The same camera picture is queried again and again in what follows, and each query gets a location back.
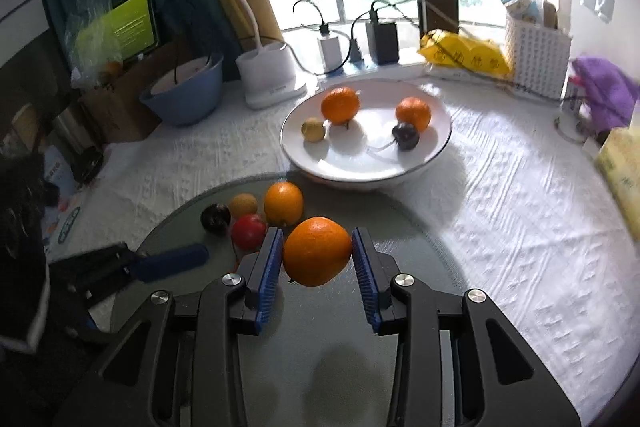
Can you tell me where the yellow plastic bag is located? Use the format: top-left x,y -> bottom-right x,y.
417,29 -> 512,78

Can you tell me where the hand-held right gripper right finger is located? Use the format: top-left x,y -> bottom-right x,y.
351,227 -> 583,427

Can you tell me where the cardboard box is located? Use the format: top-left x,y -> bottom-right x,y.
80,42 -> 201,146

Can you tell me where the white desk lamp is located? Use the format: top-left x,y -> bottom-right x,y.
125,0 -> 309,110

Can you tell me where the clear plastic bag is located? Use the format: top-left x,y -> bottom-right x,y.
65,0 -> 127,84

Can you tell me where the white power strip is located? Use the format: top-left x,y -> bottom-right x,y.
345,51 -> 432,78

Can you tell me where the round grey glass tray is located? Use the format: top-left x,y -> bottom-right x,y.
110,174 -> 471,427

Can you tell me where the steel thermos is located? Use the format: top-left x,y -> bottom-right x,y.
52,112 -> 92,158

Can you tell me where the small red apple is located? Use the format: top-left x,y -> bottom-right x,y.
231,214 -> 268,252

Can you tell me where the small yellow plum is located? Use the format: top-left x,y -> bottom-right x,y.
228,193 -> 259,219
301,117 -> 327,143

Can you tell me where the purple cloth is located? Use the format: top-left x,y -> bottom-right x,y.
570,57 -> 640,136

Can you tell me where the black charger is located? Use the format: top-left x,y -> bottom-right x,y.
366,21 -> 400,65

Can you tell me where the black round lid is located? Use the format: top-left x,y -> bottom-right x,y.
74,147 -> 105,185

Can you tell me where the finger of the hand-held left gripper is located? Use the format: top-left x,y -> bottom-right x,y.
75,307 -> 108,338
50,243 -> 209,308

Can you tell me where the tablet with green screen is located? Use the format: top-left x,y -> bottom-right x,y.
75,0 -> 161,64

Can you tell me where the dark purple plum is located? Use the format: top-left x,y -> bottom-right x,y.
200,203 -> 232,236
392,123 -> 421,152

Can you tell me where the white charger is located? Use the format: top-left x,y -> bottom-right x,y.
317,34 -> 346,75

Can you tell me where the white plastic basket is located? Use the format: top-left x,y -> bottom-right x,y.
505,9 -> 573,104

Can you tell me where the blue white bottle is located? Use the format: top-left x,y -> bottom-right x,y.
501,0 -> 544,26

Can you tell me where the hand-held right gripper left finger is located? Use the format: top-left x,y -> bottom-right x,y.
55,227 -> 286,427

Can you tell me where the blue printed box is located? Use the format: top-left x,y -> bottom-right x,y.
42,146 -> 83,253

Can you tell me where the yellow tissue pack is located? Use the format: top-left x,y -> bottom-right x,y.
595,127 -> 640,239

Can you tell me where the blue bowl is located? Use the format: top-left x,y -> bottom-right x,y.
139,54 -> 225,128

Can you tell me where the white bowl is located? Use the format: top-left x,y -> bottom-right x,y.
280,77 -> 454,192

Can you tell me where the orange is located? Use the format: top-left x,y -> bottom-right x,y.
282,217 -> 353,287
264,182 -> 305,228
395,97 -> 432,132
320,87 -> 361,126

